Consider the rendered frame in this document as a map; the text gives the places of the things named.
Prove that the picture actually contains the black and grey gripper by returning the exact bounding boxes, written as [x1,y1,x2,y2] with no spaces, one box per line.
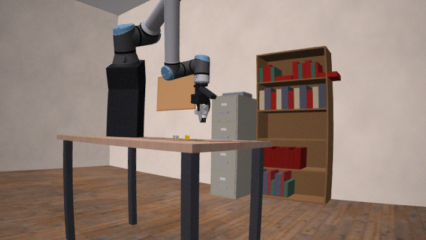
[191,83,211,122]

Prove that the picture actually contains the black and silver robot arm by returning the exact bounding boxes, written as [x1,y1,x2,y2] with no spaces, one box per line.
[112,0,210,84]

